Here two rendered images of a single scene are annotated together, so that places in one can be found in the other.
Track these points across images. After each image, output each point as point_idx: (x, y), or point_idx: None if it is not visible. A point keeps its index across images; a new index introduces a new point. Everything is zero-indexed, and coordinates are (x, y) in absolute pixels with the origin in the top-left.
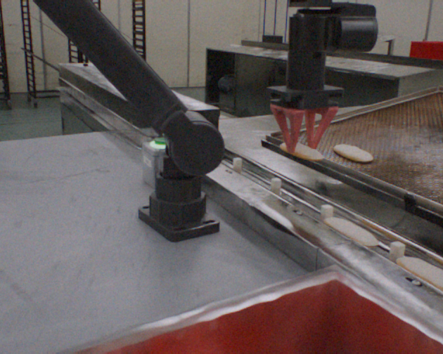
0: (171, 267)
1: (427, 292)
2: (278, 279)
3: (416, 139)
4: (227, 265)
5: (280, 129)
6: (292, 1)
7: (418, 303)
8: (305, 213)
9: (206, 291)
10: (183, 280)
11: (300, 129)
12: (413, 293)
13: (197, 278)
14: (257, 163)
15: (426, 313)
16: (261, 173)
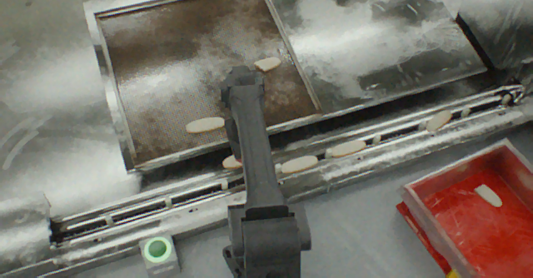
0: (316, 261)
1: (369, 156)
2: (327, 210)
3: (196, 81)
4: (314, 232)
5: (241, 162)
6: (227, 103)
7: (378, 163)
8: (280, 179)
9: (341, 245)
10: (331, 255)
11: (127, 138)
12: (370, 161)
13: (328, 248)
14: (171, 186)
15: (385, 163)
16: (185, 188)
